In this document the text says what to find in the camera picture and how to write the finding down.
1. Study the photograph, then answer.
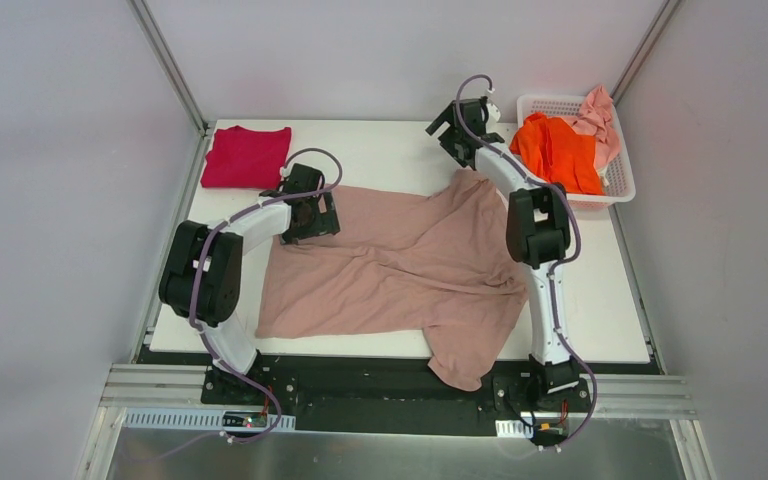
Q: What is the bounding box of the dusty pink graphic t-shirt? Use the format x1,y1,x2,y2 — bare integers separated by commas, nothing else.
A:
256,169,528,391

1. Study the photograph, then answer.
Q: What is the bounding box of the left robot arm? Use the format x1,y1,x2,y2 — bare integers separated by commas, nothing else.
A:
158,164,340,405

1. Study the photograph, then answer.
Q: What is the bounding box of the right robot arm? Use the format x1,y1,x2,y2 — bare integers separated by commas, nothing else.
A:
426,96,580,366

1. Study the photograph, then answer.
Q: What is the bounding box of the orange t-shirt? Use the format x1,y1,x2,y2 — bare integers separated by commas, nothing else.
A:
509,112,604,195

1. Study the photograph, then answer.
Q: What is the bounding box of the folded red t-shirt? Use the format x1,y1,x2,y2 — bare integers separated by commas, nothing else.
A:
200,126,292,190

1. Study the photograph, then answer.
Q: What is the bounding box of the light pink crumpled t-shirt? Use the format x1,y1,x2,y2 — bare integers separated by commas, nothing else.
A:
569,86,621,175

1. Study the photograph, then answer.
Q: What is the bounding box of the white plastic laundry basket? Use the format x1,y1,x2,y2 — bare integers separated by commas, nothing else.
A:
516,87,636,210

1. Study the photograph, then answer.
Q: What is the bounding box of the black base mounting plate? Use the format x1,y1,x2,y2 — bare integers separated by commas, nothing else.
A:
201,355,591,437

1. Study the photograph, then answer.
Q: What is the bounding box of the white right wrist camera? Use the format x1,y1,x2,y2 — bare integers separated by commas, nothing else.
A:
485,100,501,126

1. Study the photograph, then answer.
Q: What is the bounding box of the left white cable duct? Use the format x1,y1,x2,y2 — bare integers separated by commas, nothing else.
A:
123,408,296,434

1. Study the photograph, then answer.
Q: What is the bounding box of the white cable duct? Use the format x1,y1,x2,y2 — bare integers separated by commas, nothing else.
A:
123,408,296,434
495,419,534,440

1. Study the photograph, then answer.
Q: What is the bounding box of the aluminium frame rail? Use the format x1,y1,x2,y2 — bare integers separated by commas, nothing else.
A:
100,364,698,420

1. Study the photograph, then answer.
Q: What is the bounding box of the right white cable duct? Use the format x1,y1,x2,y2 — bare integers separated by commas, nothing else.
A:
495,419,534,440

